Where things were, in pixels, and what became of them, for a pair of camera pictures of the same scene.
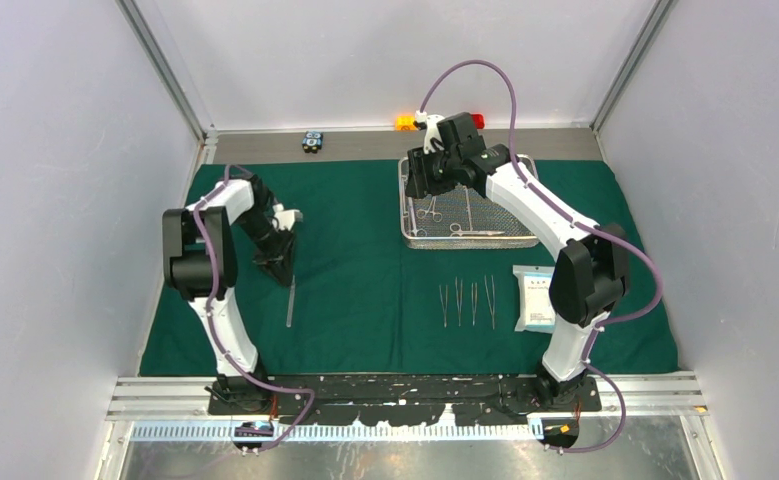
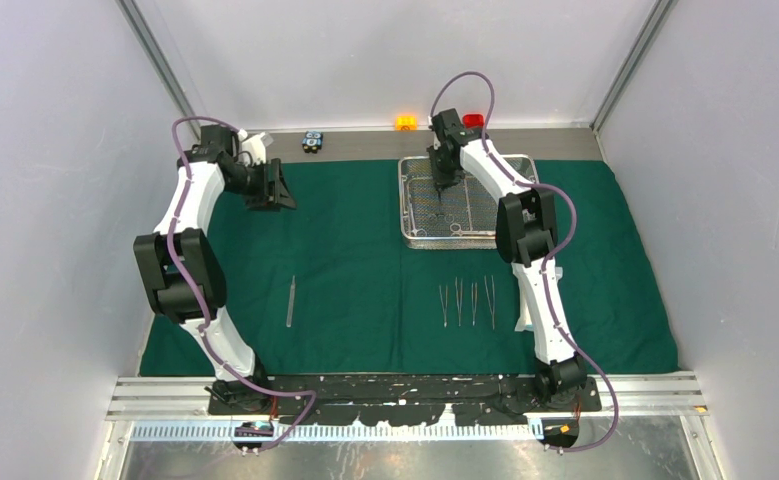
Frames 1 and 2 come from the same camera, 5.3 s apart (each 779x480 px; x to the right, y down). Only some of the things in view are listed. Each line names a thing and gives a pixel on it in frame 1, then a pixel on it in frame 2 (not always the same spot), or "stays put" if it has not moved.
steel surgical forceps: [444, 304] stays put
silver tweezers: [474, 300] stays put
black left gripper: [277, 260] to [272, 195]
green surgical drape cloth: [365, 305] stays put
